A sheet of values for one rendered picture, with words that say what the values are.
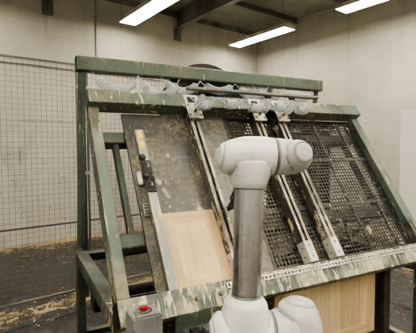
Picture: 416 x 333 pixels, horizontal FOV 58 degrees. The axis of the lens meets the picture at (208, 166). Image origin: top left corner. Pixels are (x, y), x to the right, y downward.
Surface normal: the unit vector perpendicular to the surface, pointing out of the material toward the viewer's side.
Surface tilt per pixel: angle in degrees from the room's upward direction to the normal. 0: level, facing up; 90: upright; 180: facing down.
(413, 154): 90
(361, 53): 90
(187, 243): 56
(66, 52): 90
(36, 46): 90
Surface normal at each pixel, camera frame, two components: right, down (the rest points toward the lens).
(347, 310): 0.46, 0.04
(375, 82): -0.80, 0.04
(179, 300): 0.37, -0.53
